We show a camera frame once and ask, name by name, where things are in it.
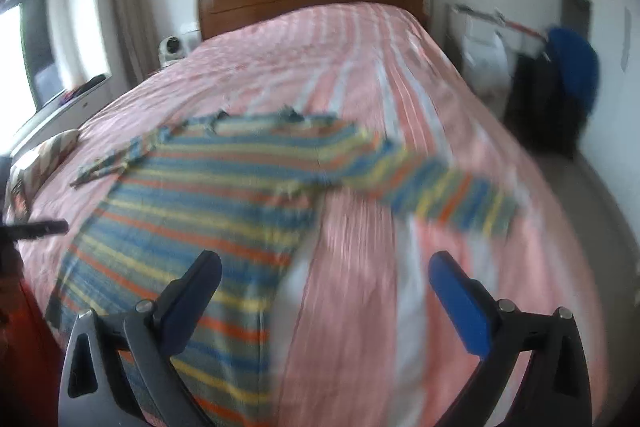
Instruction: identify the striped knit sweater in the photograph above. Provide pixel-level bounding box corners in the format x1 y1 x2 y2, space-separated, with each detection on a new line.
44 109 516 426

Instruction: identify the striped throw pillow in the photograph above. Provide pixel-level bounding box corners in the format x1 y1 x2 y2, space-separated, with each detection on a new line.
8 129 81 213

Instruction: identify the white drawer cabinet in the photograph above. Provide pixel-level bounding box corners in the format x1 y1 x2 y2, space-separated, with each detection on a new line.
1 77 113 158

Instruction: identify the pink striped bed cover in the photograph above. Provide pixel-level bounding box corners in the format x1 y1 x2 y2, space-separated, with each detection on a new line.
21 3 608 426

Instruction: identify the white small fan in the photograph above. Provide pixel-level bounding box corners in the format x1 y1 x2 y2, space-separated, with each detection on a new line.
158 36 188 68

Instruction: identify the black garment on rack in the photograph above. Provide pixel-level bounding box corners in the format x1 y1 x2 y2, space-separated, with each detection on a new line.
502 53 587 159

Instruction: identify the blue garment on rack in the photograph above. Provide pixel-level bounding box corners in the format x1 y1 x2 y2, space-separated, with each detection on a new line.
546 26 600 114

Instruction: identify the white plastic bag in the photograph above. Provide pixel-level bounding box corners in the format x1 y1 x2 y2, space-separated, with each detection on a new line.
462 30 511 98

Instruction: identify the white side desk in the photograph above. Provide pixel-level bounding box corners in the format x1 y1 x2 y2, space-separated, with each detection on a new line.
446 3 547 53

